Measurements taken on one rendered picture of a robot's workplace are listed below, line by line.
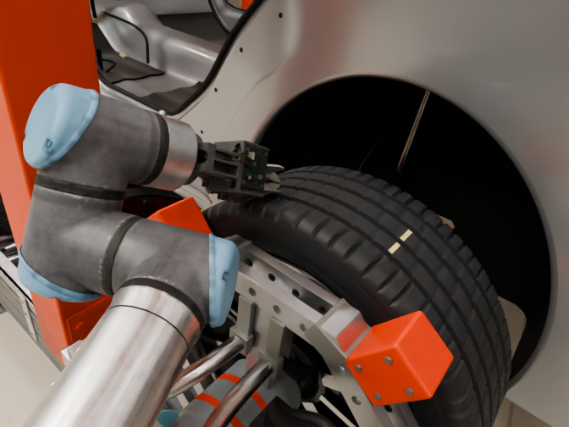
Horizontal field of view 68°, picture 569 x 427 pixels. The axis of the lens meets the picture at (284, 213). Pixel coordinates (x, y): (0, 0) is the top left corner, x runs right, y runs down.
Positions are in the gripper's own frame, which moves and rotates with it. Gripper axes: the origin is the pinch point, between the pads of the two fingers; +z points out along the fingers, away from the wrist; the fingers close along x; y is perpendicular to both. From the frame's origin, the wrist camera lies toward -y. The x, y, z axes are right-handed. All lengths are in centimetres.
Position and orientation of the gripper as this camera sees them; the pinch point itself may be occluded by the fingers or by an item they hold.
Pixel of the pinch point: (270, 182)
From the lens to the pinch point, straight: 71.4
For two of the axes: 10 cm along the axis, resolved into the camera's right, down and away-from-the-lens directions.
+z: 6.4, 1.1, 7.6
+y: 7.6, 0.7, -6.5
